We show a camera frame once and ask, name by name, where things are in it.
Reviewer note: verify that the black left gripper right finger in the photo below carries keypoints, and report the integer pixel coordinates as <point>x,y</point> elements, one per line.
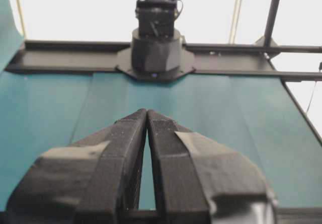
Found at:
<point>198,180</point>

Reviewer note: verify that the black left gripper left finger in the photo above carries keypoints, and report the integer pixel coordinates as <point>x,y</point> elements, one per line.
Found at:
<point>83,182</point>

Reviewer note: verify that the teal backdrop cloth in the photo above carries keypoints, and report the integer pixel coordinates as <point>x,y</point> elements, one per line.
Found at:
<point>11,39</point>

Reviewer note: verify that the yellow right vertical strip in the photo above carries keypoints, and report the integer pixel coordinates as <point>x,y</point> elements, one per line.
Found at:
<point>235,20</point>

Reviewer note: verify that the yellow vertical strip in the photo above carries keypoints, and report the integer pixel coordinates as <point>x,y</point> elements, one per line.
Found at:
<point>19,8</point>
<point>235,20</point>

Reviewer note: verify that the yellow left vertical strip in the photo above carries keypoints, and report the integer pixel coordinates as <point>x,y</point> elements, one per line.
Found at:
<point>19,8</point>

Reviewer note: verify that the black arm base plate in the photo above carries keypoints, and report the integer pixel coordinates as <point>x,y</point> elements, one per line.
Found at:
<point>155,62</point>

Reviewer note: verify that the black aluminium frame rail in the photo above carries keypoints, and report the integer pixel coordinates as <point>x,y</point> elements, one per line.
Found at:
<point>250,60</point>

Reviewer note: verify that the black upright frame post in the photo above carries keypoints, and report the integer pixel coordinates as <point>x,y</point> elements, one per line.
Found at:
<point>270,22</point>

